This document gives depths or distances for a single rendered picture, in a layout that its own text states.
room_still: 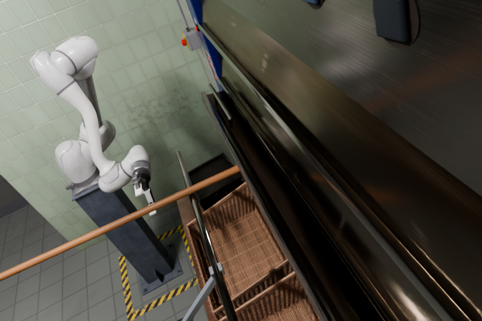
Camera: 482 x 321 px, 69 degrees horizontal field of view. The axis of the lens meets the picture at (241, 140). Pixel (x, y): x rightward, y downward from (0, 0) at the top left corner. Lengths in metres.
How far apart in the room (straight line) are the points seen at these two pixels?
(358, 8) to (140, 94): 2.24
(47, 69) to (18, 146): 1.18
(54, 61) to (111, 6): 0.77
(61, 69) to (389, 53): 1.49
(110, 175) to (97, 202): 0.46
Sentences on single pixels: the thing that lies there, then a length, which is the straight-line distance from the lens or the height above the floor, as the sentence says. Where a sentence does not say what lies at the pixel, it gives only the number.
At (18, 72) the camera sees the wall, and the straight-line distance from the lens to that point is 2.56.
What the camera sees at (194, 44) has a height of 1.45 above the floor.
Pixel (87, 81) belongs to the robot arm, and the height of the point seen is 1.57.
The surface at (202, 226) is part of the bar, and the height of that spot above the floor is 1.17.
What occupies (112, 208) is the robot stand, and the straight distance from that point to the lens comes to 2.30.
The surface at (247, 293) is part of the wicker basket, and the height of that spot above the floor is 0.75.
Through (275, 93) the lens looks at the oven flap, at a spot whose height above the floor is 1.75.
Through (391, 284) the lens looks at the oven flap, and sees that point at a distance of 0.77.
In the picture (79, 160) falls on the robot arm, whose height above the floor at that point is 1.19.
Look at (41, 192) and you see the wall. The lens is 3.04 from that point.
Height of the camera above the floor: 2.20
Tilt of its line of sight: 38 degrees down
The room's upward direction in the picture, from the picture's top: 20 degrees counter-clockwise
